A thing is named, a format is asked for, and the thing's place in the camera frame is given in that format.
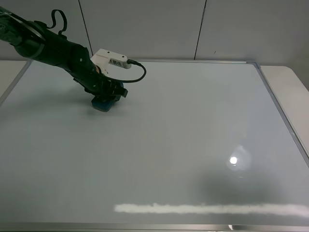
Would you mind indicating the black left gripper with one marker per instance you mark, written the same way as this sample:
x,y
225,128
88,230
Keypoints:
x,y
93,82

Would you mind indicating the teal whiteboard eraser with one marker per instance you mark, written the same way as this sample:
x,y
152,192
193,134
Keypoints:
x,y
105,104

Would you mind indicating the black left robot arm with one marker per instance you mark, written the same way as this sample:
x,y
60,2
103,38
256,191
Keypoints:
x,y
34,40

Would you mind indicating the white aluminium-framed whiteboard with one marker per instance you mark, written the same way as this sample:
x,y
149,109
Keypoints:
x,y
195,146

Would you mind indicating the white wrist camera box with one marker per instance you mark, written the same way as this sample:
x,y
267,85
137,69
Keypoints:
x,y
102,58

